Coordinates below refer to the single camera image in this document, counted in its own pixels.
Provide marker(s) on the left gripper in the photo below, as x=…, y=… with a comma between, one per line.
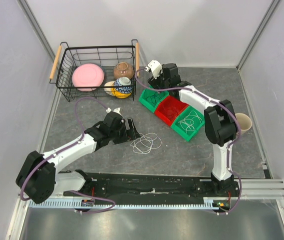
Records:
x=128, y=135

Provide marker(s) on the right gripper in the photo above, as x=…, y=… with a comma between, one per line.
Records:
x=154, y=82

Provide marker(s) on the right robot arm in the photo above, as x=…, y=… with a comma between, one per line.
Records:
x=221, y=125

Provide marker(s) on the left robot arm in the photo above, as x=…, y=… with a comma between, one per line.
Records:
x=40, y=175

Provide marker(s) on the far green plastic bin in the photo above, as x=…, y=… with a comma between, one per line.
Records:
x=150, y=99

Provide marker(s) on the green plastic bin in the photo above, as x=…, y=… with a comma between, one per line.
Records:
x=150, y=99
x=188, y=123

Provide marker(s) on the red plastic bin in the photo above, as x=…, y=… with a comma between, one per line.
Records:
x=169, y=109

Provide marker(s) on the yellow bowl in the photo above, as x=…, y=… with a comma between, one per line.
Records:
x=120, y=95

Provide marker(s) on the near green plastic bin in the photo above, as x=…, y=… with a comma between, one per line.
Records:
x=188, y=123

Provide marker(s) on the blue patterned bowl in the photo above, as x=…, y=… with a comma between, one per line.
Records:
x=123, y=85

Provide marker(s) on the brown ceramic bowl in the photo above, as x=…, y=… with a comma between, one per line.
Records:
x=123, y=69

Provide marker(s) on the cream bowl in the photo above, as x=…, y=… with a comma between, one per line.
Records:
x=109, y=88

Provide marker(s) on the pink plate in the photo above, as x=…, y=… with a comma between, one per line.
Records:
x=88, y=77

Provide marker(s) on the beige mug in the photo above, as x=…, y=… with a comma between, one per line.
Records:
x=244, y=121

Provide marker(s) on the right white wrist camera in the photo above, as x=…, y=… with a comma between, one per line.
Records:
x=155, y=68

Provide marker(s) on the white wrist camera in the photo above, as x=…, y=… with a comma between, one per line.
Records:
x=155, y=68
x=116, y=110

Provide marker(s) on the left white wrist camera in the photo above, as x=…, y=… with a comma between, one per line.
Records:
x=116, y=110

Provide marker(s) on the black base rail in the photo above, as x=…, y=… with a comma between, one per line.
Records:
x=143, y=188

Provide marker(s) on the black wire basket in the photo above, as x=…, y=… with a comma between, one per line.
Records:
x=68, y=58

